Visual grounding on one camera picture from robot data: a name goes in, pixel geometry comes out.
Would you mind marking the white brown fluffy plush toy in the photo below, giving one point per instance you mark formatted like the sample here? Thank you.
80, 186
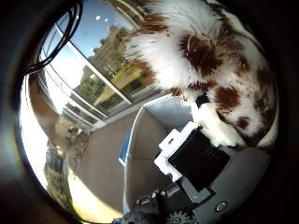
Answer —
174, 53

